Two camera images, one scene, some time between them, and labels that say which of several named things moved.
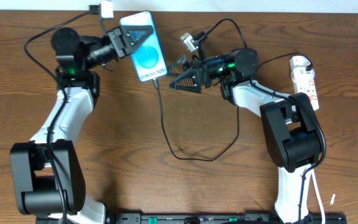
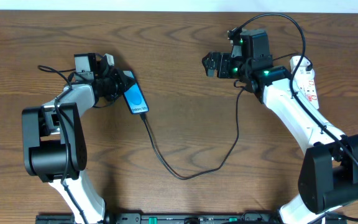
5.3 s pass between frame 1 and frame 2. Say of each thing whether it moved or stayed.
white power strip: stayed
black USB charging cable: moved
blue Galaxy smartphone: moved
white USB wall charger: stayed
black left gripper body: moved
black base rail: stayed
